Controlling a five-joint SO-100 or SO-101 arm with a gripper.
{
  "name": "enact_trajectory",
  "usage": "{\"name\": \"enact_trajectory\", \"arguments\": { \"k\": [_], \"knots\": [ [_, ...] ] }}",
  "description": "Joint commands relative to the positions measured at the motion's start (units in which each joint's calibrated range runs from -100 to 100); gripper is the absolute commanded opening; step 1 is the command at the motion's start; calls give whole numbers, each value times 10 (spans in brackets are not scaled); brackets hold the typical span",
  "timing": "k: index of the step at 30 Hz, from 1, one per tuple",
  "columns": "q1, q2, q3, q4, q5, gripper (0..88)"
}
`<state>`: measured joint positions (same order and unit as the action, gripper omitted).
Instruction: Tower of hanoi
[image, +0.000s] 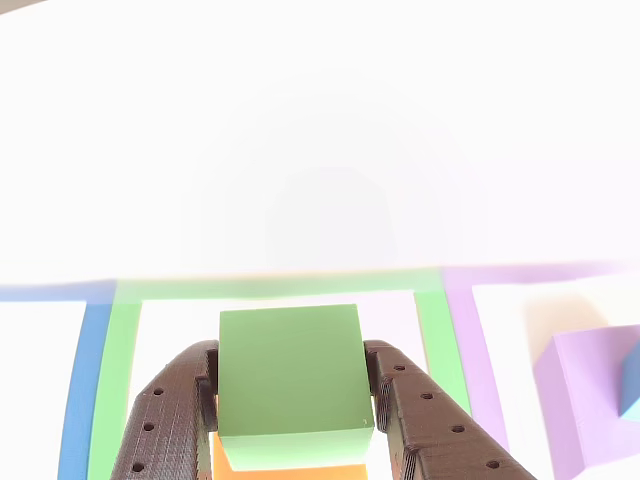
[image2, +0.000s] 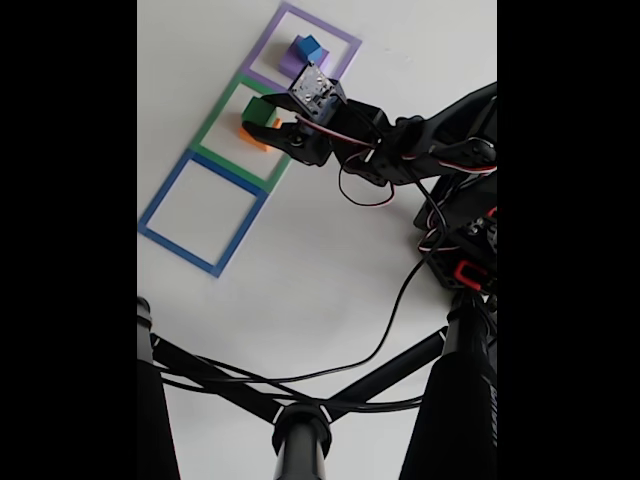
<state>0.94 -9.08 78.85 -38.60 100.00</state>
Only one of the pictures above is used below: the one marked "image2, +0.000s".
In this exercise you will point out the orange block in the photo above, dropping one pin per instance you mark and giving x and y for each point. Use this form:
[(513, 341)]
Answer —
[(250, 136)]

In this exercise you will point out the large purple block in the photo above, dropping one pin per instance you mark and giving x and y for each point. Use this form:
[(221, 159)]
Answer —
[(289, 62)]

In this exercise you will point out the purple square frame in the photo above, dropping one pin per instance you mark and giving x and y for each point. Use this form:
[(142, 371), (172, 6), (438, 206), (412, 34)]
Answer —
[(260, 56)]

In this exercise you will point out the green block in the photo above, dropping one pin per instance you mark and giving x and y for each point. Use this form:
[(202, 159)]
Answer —
[(257, 111)]

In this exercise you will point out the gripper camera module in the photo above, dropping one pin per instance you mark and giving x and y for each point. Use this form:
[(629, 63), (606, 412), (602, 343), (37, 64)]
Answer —
[(316, 92)]

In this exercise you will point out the green square frame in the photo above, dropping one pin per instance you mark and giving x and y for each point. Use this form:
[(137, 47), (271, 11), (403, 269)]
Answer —
[(215, 120)]

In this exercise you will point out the red clamp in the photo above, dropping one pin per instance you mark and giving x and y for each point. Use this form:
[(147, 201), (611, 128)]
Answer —
[(465, 274)]

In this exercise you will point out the blue square frame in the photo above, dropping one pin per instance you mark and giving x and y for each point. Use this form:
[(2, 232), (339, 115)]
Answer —
[(165, 197)]

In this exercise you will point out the black tripod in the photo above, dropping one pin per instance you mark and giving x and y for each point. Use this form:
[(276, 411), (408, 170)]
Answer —
[(300, 440)]

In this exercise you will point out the small blue block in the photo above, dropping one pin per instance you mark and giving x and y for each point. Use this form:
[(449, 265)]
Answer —
[(306, 46)]

